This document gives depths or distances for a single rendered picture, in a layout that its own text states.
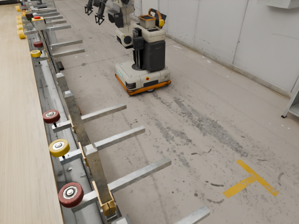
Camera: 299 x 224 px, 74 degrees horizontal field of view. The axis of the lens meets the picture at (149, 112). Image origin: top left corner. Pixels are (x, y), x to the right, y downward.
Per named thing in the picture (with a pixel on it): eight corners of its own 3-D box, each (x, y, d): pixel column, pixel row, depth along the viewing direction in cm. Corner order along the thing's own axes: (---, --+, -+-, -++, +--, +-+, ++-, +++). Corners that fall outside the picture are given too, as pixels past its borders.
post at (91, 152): (115, 215, 88) (93, 140, 59) (118, 223, 86) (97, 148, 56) (107, 219, 87) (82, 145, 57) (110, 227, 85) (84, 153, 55)
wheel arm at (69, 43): (82, 42, 214) (81, 38, 211) (82, 43, 211) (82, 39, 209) (38, 50, 198) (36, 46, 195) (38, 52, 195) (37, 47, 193)
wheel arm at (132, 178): (167, 161, 92) (167, 154, 90) (171, 166, 90) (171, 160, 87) (71, 206, 76) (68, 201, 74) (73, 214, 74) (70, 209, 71)
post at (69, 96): (96, 168, 103) (71, 88, 73) (98, 173, 100) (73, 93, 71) (89, 170, 101) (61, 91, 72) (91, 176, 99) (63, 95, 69)
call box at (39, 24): (46, 28, 145) (42, 16, 140) (47, 30, 140) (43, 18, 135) (35, 29, 143) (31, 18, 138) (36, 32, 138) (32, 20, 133)
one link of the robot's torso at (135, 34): (135, 46, 276) (134, 27, 260) (144, 53, 256) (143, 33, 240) (117, 49, 267) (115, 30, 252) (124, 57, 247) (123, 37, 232)
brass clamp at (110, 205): (107, 182, 84) (105, 175, 81) (119, 210, 75) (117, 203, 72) (93, 189, 82) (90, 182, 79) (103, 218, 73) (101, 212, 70)
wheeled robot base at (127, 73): (152, 68, 337) (152, 54, 322) (171, 85, 292) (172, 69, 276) (114, 77, 315) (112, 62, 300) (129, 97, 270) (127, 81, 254)
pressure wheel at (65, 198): (74, 223, 71) (65, 207, 64) (62, 209, 75) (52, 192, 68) (92, 206, 76) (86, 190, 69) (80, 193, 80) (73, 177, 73)
